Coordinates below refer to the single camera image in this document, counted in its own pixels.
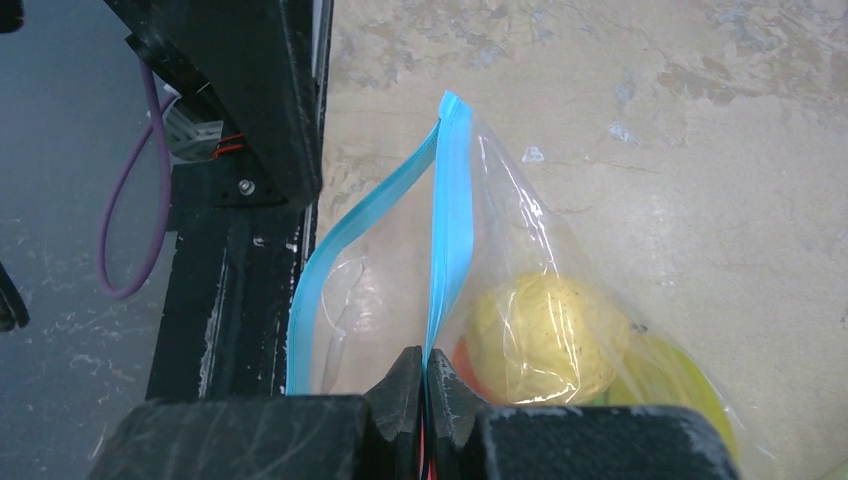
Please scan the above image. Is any red orange fake tomato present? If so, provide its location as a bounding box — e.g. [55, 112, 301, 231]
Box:
[450, 336, 494, 402]

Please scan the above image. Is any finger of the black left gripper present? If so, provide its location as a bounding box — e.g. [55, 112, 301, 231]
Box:
[107, 1, 322, 209]

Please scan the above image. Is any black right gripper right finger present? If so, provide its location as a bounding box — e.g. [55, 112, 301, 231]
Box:
[425, 349, 740, 479]

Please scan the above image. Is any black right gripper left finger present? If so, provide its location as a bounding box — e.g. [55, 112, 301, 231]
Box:
[89, 347, 422, 479]

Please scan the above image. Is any clear zip bag blue seal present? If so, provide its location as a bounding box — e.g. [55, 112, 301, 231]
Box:
[284, 92, 776, 479]

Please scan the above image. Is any yellow fake lemon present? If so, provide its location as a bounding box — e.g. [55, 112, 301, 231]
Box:
[463, 273, 631, 405]

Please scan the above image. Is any aluminium frame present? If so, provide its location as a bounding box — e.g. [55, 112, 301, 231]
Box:
[164, 99, 224, 162]

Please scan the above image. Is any green yellow fake mango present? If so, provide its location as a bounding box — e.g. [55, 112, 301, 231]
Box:
[592, 332, 739, 460]

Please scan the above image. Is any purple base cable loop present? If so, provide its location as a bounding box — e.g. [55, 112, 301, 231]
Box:
[95, 59, 180, 301]

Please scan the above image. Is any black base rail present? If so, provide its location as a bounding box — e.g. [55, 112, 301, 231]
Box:
[146, 151, 315, 401]

